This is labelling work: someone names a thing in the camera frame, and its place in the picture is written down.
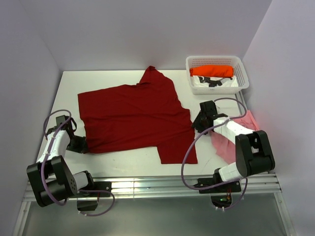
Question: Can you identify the dark red t shirt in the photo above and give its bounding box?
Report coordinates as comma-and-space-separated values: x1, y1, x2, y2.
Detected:
78, 66, 197, 164

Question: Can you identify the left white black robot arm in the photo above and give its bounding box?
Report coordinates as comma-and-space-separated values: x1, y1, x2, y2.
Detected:
27, 115, 96, 207

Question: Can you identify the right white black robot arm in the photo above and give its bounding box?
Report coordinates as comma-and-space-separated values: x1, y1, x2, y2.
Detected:
192, 100, 275, 192

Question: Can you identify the white black printed t shirt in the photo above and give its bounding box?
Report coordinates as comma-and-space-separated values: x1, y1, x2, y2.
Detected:
191, 75, 239, 88

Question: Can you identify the white plastic basket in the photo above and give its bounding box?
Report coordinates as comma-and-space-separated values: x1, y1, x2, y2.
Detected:
186, 56, 250, 95

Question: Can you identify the pink t shirt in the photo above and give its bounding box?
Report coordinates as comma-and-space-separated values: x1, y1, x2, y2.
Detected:
211, 110, 260, 164

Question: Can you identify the rolled orange t shirt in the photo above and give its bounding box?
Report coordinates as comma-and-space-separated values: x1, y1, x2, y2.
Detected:
189, 65, 234, 77

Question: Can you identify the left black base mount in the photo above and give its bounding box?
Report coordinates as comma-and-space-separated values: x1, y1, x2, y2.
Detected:
75, 181, 112, 213

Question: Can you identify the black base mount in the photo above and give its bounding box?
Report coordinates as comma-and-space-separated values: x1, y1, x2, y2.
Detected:
75, 181, 112, 213
194, 177, 241, 210

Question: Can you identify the aluminium rail frame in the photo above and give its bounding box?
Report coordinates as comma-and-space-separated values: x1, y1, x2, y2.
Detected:
12, 93, 296, 236

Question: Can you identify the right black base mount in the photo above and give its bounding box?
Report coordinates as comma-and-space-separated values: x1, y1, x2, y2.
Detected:
194, 177, 241, 210

